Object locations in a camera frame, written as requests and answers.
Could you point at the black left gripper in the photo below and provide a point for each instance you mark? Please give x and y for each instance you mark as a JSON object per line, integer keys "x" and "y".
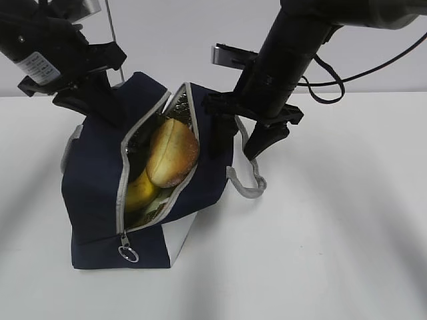
{"x": 56, "y": 65}

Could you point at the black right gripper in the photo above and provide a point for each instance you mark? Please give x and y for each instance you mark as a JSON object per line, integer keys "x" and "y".
{"x": 267, "y": 131}

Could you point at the navy blue lunch bag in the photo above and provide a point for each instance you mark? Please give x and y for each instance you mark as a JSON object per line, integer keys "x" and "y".
{"x": 101, "y": 160}

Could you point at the brown bread roll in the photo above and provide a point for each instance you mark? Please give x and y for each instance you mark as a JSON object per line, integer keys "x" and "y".
{"x": 173, "y": 154}

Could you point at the yellow banana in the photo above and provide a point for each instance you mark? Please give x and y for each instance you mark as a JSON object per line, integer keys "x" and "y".
{"x": 140, "y": 193}

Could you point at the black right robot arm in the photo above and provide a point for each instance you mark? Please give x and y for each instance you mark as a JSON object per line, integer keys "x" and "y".
{"x": 269, "y": 77}

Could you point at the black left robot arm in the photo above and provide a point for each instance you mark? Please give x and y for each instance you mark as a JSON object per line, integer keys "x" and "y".
{"x": 25, "y": 21}

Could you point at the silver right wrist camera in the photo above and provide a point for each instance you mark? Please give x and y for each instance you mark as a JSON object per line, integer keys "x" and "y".
{"x": 232, "y": 57}

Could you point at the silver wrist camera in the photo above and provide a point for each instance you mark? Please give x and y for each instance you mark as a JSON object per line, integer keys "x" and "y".
{"x": 232, "y": 57}
{"x": 74, "y": 10}

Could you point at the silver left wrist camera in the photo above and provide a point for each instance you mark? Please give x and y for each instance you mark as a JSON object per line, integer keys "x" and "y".
{"x": 74, "y": 10}

